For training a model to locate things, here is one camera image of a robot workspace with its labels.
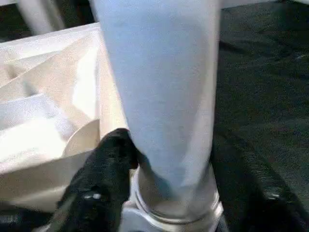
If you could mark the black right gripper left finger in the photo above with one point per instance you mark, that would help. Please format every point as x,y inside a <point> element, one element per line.
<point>96,188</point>

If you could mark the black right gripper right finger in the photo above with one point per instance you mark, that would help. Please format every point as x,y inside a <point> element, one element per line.
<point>260,193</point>

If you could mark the white plastic table top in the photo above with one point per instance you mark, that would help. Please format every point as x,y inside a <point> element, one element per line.
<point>43,96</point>

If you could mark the white plastic table leg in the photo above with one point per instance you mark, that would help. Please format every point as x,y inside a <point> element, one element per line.
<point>159,72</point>
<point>41,14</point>

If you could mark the black work mat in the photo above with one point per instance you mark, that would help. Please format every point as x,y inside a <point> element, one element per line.
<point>265,72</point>

